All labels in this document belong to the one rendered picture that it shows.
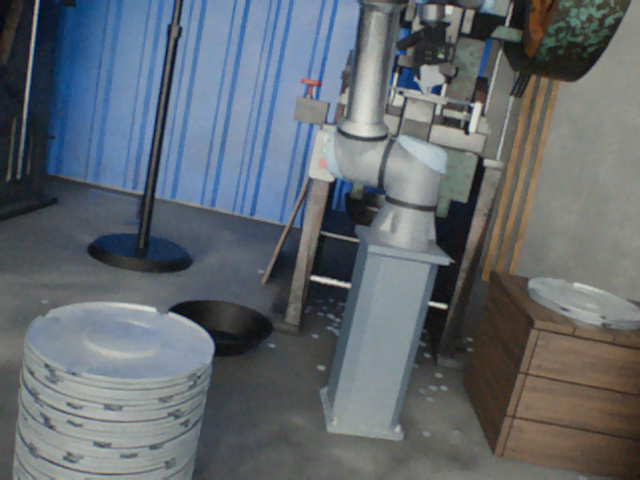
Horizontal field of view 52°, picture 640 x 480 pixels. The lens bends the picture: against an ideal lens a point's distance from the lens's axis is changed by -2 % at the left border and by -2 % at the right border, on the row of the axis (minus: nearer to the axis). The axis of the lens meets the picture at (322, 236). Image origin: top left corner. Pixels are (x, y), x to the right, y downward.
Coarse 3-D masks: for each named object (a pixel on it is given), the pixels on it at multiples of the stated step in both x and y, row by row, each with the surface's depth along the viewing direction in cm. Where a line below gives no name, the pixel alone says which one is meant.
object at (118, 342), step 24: (72, 312) 112; (96, 312) 114; (120, 312) 116; (144, 312) 118; (48, 336) 101; (72, 336) 103; (96, 336) 103; (120, 336) 105; (144, 336) 107; (168, 336) 110; (192, 336) 112; (48, 360) 93; (72, 360) 95; (96, 360) 97; (120, 360) 98; (144, 360) 100; (168, 360) 102
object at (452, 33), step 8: (416, 8) 202; (448, 8) 201; (456, 8) 201; (416, 16) 201; (448, 16) 202; (456, 16) 201; (416, 24) 202; (456, 24) 202; (408, 32) 214; (448, 32) 203; (456, 32) 202; (448, 40) 200; (456, 40) 203; (408, 56) 205; (448, 64) 205
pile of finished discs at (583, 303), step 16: (528, 288) 168; (544, 288) 169; (560, 288) 173; (576, 288) 176; (592, 288) 179; (544, 304) 159; (560, 304) 156; (576, 304) 160; (592, 304) 161; (608, 304) 164; (624, 304) 170; (592, 320) 153; (608, 320) 152; (624, 320) 153
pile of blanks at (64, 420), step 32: (32, 352) 97; (32, 384) 96; (64, 384) 92; (96, 384) 91; (128, 384) 93; (160, 384) 95; (192, 384) 101; (32, 416) 97; (64, 416) 93; (96, 416) 93; (128, 416) 94; (160, 416) 97; (192, 416) 103; (32, 448) 98; (64, 448) 94; (96, 448) 94; (128, 448) 96; (160, 448) 99; (192, 448) 106
